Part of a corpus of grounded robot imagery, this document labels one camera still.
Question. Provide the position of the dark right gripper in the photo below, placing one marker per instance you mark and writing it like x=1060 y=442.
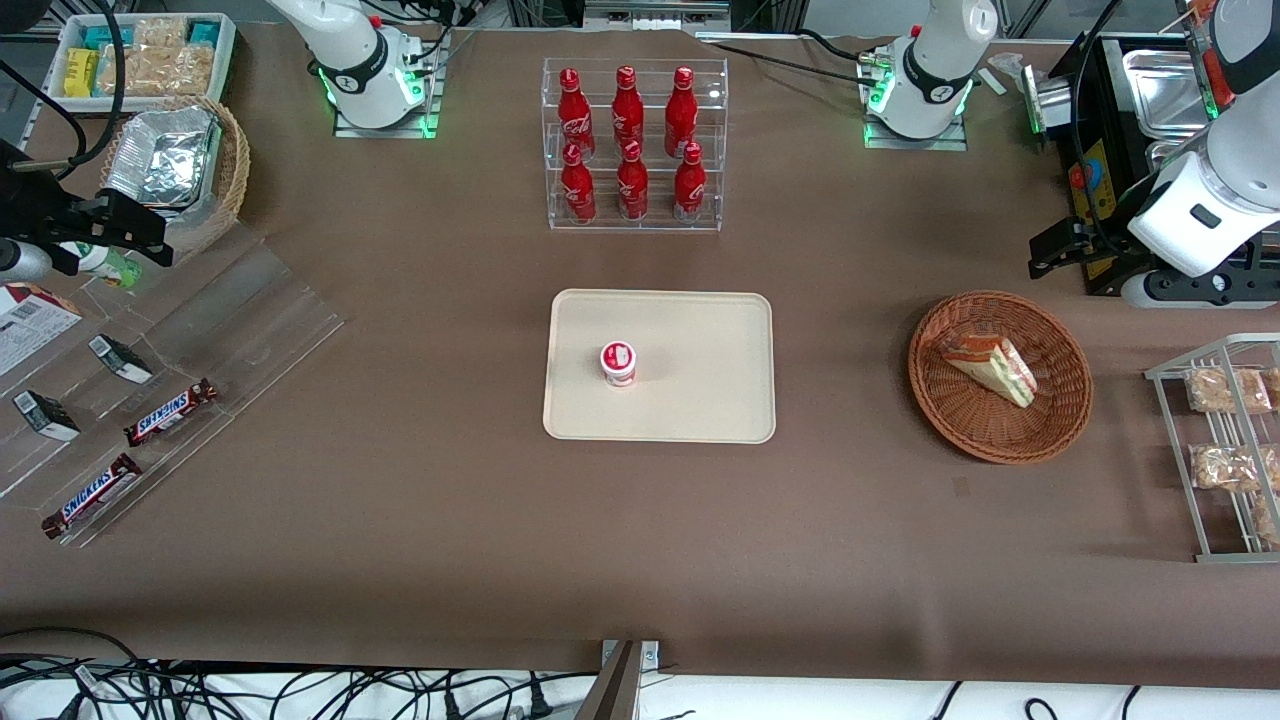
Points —
x=30 y=213

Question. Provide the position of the bagged granola snack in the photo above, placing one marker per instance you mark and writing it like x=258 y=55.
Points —
x=1228 y=390
x=1232 y=468
x=1268 y=520

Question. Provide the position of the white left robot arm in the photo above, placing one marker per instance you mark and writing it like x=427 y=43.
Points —
x=935 y=60

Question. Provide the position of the triangle sandwich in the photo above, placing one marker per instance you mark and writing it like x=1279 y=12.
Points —
x=990 y=365

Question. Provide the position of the aluminium frame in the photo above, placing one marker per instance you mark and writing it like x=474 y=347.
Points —
x=650 y=12

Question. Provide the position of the red white carton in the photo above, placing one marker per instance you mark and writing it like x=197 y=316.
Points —
x=25 y=330

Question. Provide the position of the green white bottle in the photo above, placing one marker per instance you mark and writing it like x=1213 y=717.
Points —
x=110 y=265

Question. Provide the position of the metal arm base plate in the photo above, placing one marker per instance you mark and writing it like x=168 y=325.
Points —
x=915 y=142
x=385 y=131

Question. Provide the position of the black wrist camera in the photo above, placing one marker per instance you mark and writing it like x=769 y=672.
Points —
x=115 y=225
x=1075 y=245

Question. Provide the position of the white paper strip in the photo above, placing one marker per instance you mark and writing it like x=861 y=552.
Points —
x=995 y=82

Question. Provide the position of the black and yellow box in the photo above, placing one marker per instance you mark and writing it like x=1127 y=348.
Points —
x=1100 y=120

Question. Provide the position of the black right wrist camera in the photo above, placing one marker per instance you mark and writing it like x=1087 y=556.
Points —
x=115 y=225

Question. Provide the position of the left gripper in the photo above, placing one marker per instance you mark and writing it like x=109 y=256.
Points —
x=1108 y=249

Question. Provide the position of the clear acrylic display stand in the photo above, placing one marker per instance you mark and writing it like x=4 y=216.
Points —
x=255 y=320

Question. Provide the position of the clear acrylic bottle rack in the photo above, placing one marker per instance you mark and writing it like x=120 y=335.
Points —
x=650 y=226

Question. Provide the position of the bagged rice crackers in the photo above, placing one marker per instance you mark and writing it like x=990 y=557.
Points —
x=160 y=70
x=162 y=32

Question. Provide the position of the beige plastic tray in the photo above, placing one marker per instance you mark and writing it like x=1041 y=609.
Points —
x=700 y=370

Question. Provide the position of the red cola bottle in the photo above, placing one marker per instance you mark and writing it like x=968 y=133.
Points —
x=577 y=192
x=689 y=190
x=572 y=112
x=632 y=190
x=681 y=110
x=627 y=108

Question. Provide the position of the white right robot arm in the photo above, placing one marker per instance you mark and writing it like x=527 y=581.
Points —
x=350 y=50

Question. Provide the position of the steel warmer pan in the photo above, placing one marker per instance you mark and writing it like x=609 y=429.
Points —
x=1165 y=95

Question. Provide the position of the grey metal post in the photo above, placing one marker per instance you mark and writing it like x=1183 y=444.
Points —
x=612 y=690

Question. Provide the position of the small black white box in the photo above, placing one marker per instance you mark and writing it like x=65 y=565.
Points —
x=45 y=415
x=120 y=359

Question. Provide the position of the white plastic bin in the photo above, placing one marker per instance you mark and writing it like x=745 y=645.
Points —
x=229 y=60

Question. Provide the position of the snickers bar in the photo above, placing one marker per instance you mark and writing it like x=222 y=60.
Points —
x=92 y=496
x=170 y=412

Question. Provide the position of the silver metal plate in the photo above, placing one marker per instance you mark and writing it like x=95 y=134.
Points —
x=1045 y=100

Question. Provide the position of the silver foil pack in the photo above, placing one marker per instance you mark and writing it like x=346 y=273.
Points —
x=160 y=160

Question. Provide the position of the brown wicker basket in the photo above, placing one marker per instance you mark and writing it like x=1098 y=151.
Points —
x=960 y=425

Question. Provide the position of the teal snack packet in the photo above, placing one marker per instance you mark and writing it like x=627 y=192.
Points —
x=203 y=32
x=105 y=37

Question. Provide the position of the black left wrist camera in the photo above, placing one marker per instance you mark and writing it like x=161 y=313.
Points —
x=1075 y=245

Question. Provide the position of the yellow snack packet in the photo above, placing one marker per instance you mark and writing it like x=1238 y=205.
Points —
x=80 y=72

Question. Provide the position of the red white yogurt cup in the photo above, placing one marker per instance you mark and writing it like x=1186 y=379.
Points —
x=618 y=362

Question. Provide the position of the light wicker basket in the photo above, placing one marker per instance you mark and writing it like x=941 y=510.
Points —
x=236 y=170

